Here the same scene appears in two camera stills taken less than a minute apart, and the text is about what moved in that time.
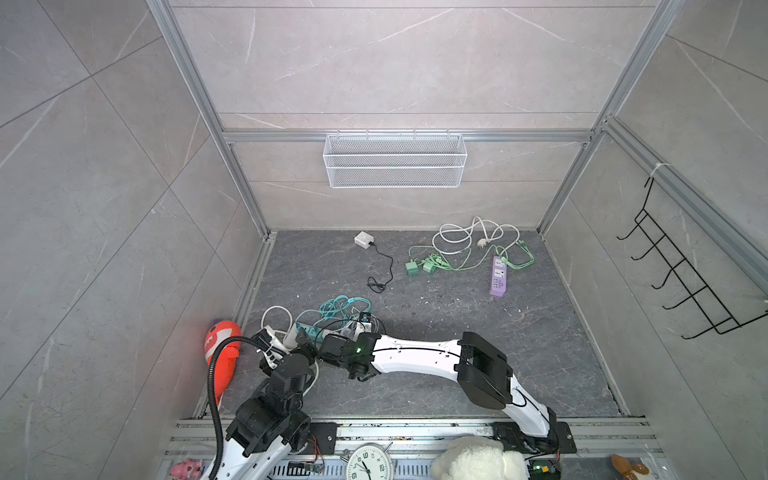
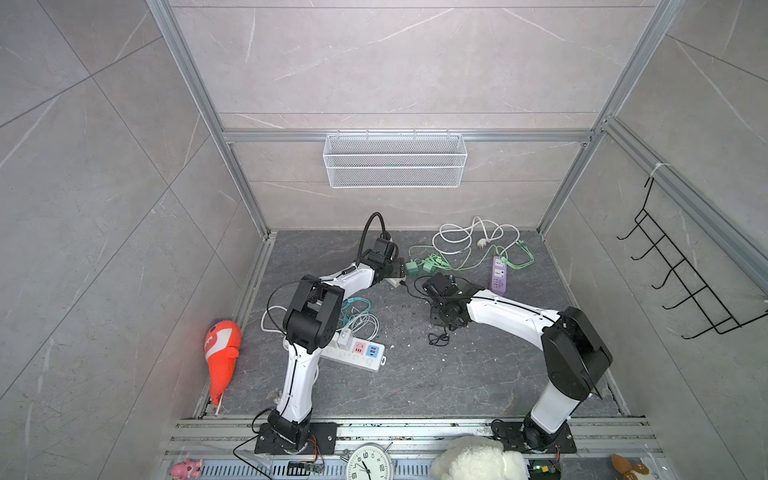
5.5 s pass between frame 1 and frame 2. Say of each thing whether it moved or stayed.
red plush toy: stayed
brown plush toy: stayed
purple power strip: stayed
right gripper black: moved
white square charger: moved
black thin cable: moved
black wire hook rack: stayed
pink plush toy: stayed
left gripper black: moved
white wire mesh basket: stayed
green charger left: stayed
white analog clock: stayed
